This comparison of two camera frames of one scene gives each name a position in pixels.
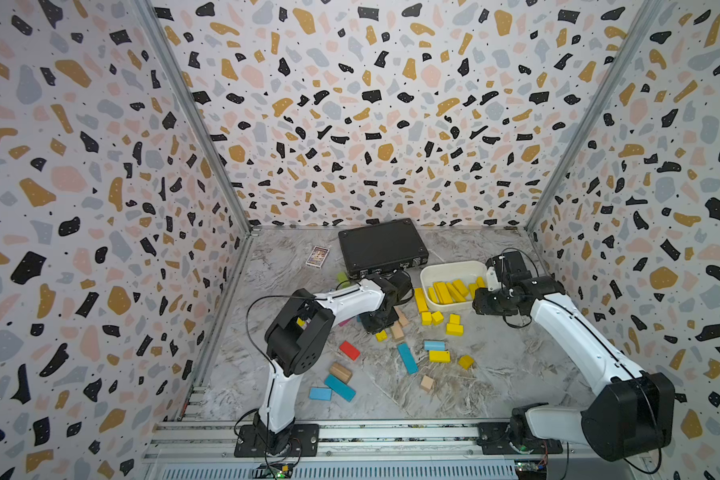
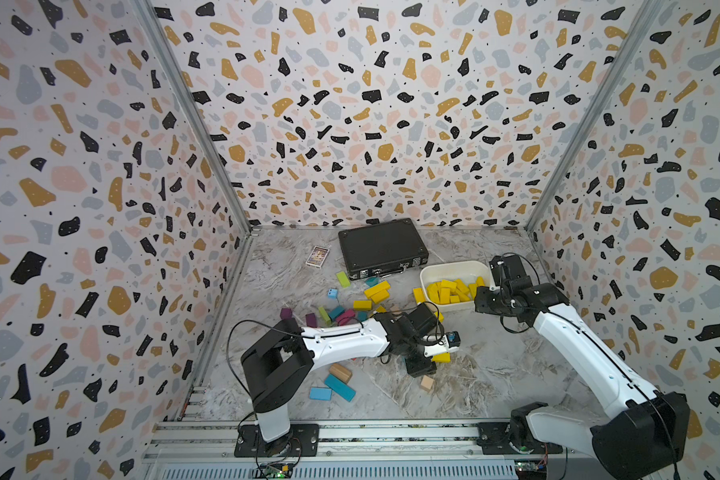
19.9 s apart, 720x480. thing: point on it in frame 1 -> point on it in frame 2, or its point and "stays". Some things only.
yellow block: [439, 356] stays
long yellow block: [421, 300] stays
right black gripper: [480, 305] stays
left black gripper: [373, 328] -> [427, 367]
